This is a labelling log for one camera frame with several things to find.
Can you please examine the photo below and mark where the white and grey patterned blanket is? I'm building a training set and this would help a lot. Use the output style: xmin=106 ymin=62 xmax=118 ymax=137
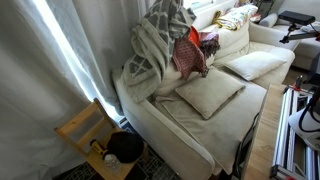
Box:
xmin=120 ymin=0 xmax=198 ymax=104

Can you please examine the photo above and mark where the beige fabric sofa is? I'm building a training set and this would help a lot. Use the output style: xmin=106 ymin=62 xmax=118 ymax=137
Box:
xmin=111 ymin=0 xmax=320 ymax=180

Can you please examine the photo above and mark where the floral yellow blanket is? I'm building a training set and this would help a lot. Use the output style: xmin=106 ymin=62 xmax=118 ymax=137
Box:
xmin=213 ymin=3 xmax=259 ymax=32

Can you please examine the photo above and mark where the red white patterned cloth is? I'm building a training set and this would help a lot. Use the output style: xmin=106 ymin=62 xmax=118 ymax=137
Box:
xmin=172 ymin=35 xmax=209 ymax=81

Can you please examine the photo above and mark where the large beige cushion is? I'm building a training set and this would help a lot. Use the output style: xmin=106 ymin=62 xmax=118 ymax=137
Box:
xmin=174 ymin=66 xmax=246 ymax=120

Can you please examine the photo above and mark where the red woven hat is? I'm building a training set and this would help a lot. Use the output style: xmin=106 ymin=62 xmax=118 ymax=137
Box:
xmin=188 ymin=25 xmax=201 ymax=47

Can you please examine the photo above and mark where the black round hat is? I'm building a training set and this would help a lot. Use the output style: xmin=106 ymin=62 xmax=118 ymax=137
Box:
xmin=106 ymin=132 xmax=145 ymax=164

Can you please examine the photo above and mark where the dark fringed scarf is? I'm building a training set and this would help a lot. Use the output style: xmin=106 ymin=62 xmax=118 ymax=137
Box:
xmin=198 ymin=31 xmax=221 ymax=59

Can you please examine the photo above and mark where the white curtain panel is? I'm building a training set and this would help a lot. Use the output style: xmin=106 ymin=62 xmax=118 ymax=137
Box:
xmin=0 ymin=0 xmax=111 ymax=180
xmin=46 ymin=0 xmax=158 ymax=114

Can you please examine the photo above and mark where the yellow black hand tool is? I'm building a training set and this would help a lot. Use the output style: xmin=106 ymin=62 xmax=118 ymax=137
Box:
xmin=89 ymin=139 xmax=109 ymax=159

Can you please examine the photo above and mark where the small wooden side table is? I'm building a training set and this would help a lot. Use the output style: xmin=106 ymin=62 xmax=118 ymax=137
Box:
xmin=53 ymin=98 xmax=148 ymax=180

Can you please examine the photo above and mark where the clear glass jar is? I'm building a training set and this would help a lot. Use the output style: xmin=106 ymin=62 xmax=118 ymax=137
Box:
xmin=103 ymin=153 xmax=122 ymax=173

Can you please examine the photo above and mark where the small beige cushion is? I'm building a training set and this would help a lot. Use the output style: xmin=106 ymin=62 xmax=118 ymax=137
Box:
xmin=222 ymin=50 xmax=288 ymax=82

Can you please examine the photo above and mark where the red black clamp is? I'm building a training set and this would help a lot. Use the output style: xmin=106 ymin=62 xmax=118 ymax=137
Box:
xmin=292 ymin=74 xmax=305 ymax=92

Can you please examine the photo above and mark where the black floor cable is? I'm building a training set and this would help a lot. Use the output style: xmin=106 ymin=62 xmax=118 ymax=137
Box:
xmin=231 ymin=112 xmax=262 ymax=180

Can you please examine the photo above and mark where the aluminium frame rig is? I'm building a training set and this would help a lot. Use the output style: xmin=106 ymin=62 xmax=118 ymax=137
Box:
xmin=269 ymin=87 xmax=320 ymax=180

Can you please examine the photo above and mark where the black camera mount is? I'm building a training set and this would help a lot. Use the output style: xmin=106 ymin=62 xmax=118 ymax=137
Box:
xmin=278 ymin=10 xmax=320 ymax=45

